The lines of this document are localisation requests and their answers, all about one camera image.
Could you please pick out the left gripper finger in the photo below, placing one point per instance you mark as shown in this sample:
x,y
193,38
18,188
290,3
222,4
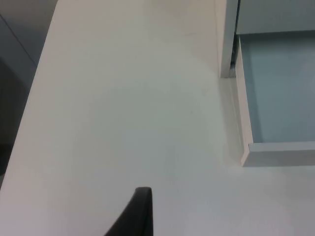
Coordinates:
x,y
137,216

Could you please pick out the grey drawer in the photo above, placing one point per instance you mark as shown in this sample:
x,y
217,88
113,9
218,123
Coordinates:
x,y
278,98

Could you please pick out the grey chest of drawers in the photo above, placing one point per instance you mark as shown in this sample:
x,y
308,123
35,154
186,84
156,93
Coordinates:
x,y
246,19

